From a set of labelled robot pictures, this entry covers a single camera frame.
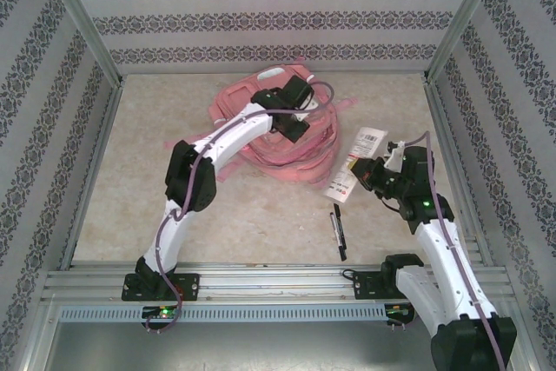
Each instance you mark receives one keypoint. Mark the clear stationery pack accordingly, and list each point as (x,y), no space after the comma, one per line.
(362,141)

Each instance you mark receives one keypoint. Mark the pink backpack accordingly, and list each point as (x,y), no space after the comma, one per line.
(304,158)

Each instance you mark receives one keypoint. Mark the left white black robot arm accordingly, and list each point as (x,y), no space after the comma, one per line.
(234,132)

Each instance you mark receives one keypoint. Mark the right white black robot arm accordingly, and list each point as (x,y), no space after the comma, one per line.
(456,275)

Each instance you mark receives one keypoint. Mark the controller board with led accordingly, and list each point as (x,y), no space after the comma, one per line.
(163,313)
(399,311)

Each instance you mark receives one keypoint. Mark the grey metal panel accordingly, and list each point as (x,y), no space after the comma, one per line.
(278,345)

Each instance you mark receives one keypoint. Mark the aluminium side rail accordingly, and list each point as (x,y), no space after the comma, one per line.
(93,171)
(445,127)

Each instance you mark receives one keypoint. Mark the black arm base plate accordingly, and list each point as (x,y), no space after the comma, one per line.
(191,286)
(365,288)

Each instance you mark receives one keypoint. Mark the aluminium mounting rail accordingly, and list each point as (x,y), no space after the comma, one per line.
(269,282)

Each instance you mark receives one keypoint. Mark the aluminium frame post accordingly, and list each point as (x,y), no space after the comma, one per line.
(82,19)
(465,19)

